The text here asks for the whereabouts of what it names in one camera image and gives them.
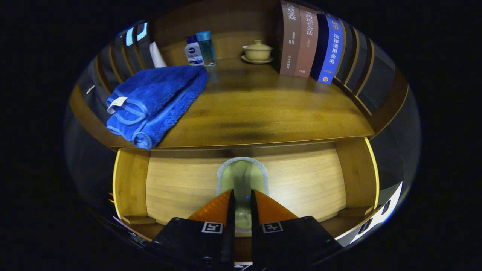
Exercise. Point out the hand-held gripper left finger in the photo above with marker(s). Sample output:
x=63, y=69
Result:
x=229, y=241

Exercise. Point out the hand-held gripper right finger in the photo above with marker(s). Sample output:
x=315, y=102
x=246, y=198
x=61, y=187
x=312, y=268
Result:
x=256, y=244

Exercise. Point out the wooden drawer with black knob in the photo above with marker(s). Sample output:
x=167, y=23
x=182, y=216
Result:
x=180, y=188

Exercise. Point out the wooden countertop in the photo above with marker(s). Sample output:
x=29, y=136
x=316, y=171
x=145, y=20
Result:
x=263, y=109

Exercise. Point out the brown wooden cabinet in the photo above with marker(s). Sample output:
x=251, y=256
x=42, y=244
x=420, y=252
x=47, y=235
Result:
x=233, y=22

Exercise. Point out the folded blue towel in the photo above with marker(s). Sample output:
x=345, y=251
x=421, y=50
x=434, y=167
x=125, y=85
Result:
x=158, y=98

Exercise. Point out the beige lidded teacup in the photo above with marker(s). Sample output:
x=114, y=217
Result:
x=257, y=52

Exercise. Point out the white and blue lotion bottle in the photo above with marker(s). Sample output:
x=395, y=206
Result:
x=194, y=52

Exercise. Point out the teal bottle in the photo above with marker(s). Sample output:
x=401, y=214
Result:
x=206, y=49

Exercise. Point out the white paper card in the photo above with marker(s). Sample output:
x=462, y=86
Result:
x=157, y=56

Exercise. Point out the silver clip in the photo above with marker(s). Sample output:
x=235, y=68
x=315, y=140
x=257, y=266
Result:
x=90, y=89

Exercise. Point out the reddish brown book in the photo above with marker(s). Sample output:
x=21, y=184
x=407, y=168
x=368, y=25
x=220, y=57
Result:
x=307, y=45

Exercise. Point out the dark brown book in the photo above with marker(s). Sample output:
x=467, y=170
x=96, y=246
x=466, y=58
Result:
x=290, y=41

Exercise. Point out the blue book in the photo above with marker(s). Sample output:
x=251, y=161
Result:
x=331, y=49

